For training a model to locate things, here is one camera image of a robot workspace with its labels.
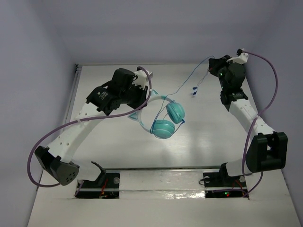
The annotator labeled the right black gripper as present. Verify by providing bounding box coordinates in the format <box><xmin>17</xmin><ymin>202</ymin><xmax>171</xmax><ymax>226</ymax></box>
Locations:
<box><xmin>209</xmin><ymin>55</ymin><xmax>237</xmax><ymax>90</ymax></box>

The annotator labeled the blue headphone cable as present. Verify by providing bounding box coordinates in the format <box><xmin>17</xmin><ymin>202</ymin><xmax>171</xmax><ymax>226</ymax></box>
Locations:
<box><xmin>150</xmin><ymin>56</ymin><xmax>214</xmax><ymax>140</ymax></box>

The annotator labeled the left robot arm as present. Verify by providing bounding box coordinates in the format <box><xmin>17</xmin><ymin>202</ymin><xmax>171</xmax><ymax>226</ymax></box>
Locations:
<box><xmin>27</xmin><ymin>67</ymin><xmax>153</xmax><ymax>186</ymax></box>

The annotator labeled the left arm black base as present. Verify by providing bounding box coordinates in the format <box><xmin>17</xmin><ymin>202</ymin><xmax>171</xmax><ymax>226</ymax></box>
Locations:
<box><xmin>74</xmin><ymin>161</ymin><xmax>120</xmax><ymax>199</ymax></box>

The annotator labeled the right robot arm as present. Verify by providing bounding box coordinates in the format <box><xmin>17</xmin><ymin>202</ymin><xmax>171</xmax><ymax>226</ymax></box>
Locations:
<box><xmin>208</xmin><ymin>52</ymin><xmax>288</xmax><ymax>186</ymax></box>

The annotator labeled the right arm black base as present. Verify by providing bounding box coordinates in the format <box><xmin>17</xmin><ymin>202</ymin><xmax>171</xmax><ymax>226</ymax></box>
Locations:
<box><xmin>198</xmin><ymin>163</ymin><xmax>248</xmax><ymax>199</ymax></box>

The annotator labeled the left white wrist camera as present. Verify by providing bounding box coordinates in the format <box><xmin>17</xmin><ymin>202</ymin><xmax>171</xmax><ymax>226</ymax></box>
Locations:
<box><xmin>132</xmin><ymin>69</ymin><xmax>149</xmax><ymax>89</ymax></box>

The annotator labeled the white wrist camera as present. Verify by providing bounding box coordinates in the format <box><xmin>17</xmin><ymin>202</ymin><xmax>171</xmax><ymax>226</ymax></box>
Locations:
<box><xmin>227</xmin><ymin>49</ymin><xmax>249</xmax><ymax>65</ymax></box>
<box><xmin>132</xmin><ymin>69</ymin><xmax>149</xmax><ymax>89</ymax></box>

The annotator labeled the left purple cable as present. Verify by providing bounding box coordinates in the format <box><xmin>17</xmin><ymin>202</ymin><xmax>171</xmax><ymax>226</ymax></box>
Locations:
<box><xmin>27</xmin><ymin>66</ymin><xmax>152</xmax><ymax>198</ymax></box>

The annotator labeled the purple cable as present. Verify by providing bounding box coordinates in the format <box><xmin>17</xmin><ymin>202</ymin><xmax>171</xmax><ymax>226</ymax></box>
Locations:
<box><xmin>241</xmin><ymin>49</ymin><xmax>279</xmax><ymax>198</ymax></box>
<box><xmin>27</xmin><ymin>66</ymin><xmax>152</xmax><ymax>198</ymax></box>

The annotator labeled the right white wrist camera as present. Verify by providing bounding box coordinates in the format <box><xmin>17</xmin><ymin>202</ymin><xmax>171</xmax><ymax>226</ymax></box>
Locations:
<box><xmin>227</xmin><ymin>49</ymin><xmax>249</xmax><ymax>65</ymax></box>

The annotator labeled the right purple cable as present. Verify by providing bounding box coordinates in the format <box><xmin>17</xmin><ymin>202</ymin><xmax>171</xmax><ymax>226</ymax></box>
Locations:
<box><xmin>241</xmin><ymin>49</ymin><xmax>279</xmax><ymax>198</ymax></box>

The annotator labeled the left side aluminium rail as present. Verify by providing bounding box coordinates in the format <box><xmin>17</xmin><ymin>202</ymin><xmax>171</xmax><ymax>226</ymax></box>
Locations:
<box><xmin>62</xmin><ymin>64</ymin><xmax>82</xmax><ymax>124</ymax></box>

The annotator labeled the aluminium rail with foil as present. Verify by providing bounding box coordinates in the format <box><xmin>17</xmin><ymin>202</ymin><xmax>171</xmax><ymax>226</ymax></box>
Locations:
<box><xmin>75</xmin><ymin>166</ymin><xmax>256</xmax><ymax>201</ymax></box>

